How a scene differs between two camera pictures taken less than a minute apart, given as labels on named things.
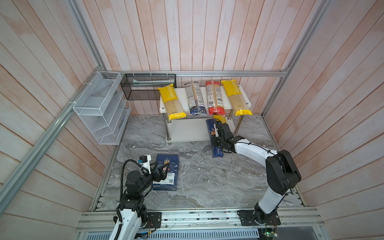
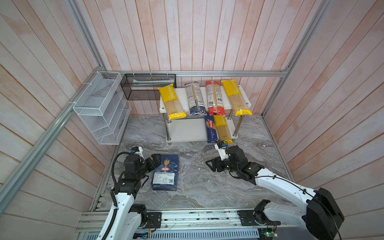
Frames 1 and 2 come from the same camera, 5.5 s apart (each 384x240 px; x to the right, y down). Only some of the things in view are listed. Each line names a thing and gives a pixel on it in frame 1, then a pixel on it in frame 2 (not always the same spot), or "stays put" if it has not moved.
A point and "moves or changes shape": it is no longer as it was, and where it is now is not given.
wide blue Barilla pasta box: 170,182 stays put
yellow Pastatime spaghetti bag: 239,104 stays put
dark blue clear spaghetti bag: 196,104 stays put
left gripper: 162,176 to 157,162
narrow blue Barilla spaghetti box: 216,151 moves or changes shape
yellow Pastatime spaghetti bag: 171,103 stays put
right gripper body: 217,141 to 228,165
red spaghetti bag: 215,99 stays put
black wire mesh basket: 145,86 stays put
